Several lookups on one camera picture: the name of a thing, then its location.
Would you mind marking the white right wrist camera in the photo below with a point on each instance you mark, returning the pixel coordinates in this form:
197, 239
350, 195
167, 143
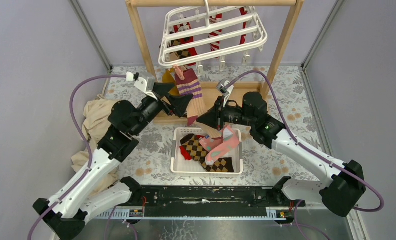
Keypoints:
225, 88

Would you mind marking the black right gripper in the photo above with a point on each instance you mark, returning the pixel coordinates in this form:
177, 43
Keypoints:
214, 117

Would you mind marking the brown yellow argyle sock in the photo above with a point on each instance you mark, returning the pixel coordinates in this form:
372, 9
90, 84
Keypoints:
222, 165

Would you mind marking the mustard yellow sock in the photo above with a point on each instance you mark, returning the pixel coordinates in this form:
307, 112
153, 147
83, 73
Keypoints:
167, 77

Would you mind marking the red snowflake santa sock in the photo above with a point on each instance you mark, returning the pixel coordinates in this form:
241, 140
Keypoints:
191, 149

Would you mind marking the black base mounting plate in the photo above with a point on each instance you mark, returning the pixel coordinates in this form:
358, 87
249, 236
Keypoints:
211, 201

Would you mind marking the pink patterned sock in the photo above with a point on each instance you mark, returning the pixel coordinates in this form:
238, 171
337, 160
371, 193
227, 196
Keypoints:
217, 148

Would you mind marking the white plastic basket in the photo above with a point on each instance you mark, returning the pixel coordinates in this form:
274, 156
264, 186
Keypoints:
192, 168

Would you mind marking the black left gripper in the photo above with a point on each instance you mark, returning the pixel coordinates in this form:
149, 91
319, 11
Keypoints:
178, 104

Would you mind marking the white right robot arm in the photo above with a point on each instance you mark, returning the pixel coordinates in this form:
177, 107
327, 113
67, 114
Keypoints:
336, 187

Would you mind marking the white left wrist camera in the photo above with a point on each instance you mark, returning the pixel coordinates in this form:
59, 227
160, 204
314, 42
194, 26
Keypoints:
144, 82

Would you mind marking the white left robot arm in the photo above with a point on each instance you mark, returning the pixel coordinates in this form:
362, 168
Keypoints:
69, 210

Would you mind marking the white plastic clip hanger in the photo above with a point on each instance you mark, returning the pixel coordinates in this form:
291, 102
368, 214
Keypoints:
192, 35

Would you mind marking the floral patterned table mat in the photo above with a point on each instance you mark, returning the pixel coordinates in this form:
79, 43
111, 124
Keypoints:
149, 164

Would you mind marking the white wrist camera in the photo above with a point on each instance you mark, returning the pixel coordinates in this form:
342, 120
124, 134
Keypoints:
144, 82
225, 88

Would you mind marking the plain red sock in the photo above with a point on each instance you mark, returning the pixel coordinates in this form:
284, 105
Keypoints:
243, 11

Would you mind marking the beige crumpled cloth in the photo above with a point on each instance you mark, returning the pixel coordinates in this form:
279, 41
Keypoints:
94, 127

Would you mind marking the red bow sock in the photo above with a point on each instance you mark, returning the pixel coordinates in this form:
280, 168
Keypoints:
184, 27

